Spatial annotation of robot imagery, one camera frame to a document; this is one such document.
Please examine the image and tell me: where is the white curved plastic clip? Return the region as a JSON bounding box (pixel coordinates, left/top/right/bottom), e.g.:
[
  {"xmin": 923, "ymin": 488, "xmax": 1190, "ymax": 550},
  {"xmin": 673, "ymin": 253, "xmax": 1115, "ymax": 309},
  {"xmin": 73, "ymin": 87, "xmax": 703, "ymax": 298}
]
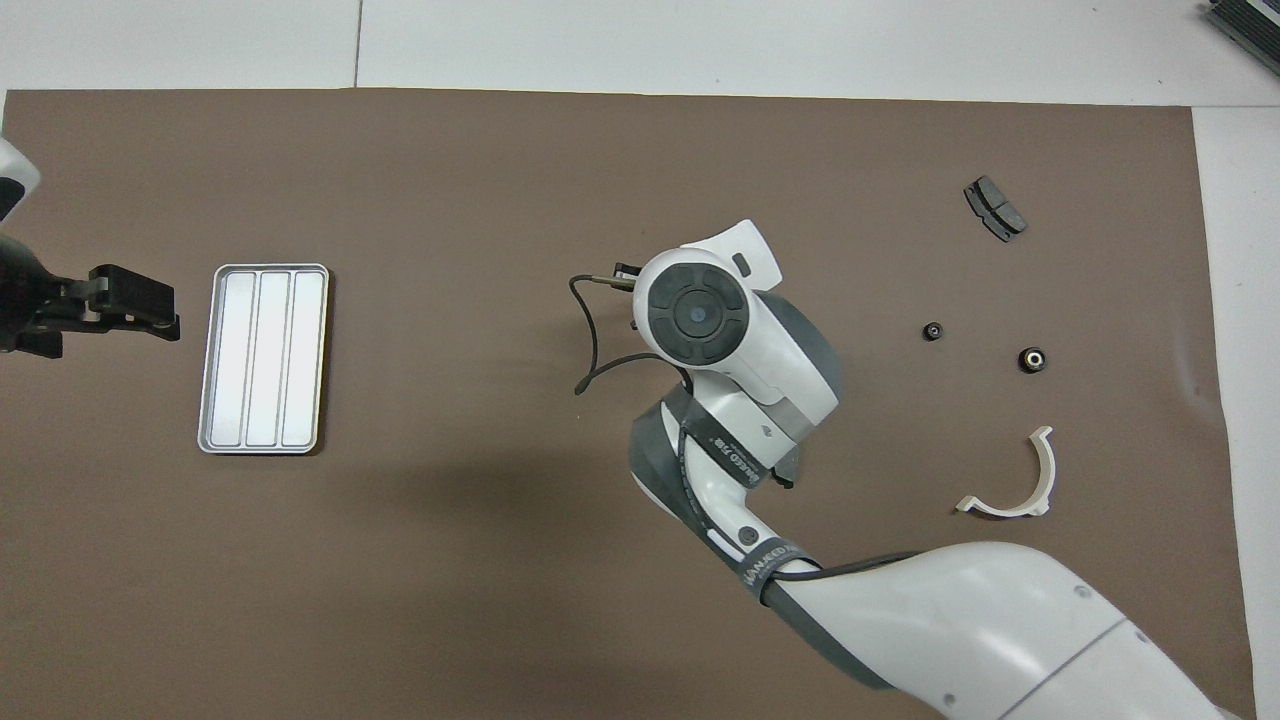
[{"xmin": 955, "ymin": 426, "xmax": 1057, "ymax": 519}]

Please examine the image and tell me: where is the silver metal tray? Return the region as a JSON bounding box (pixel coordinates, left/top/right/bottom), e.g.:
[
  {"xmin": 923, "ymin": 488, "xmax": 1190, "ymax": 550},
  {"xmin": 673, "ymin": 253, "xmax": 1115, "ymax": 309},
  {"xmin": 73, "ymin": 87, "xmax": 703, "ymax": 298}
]
[{"xmin": 198, "ymin": 264, "xmax": 330, "ymax": 456}]

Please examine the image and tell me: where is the dark ribbed device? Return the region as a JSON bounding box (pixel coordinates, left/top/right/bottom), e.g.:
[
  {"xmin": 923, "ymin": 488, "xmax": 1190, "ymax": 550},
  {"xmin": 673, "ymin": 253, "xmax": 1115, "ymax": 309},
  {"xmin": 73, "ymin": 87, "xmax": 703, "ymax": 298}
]
[{"xmin": 1200, "ymin": 0, "xmax": 1280, "ymax": 63}]

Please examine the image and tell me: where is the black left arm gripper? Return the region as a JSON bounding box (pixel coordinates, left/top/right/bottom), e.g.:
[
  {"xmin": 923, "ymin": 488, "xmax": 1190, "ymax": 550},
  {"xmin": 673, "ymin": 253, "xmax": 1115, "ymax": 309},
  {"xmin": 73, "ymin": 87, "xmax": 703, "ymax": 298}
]
[{"xmin": 0, "ymin": 232, "xmax": 182, "ymax": 359}]

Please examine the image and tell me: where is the short split grey brake pad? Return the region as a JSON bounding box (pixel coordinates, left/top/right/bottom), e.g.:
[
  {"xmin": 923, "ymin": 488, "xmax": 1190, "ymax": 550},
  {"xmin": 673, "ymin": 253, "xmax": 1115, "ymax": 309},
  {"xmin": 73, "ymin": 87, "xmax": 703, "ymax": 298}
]
[{"xmin": 964, "ymin": 176, "xmax": 1028, "ymax": 243}]

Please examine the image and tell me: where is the brown table mat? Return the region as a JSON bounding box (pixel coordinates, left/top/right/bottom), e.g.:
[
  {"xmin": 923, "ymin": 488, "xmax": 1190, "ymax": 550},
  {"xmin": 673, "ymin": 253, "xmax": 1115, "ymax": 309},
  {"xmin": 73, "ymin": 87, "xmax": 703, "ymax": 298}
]
[{"xmin": 0, "ymin": 88, "xmax": 1259, "ymax": 720}]

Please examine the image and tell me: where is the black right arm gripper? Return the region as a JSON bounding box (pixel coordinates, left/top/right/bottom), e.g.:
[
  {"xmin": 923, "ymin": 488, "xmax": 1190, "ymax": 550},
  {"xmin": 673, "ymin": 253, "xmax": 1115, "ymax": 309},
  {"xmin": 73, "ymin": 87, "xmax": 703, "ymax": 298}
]
[{"xmin": 612, "ymin": 262, "xmax": 643, "ymax": 331}]

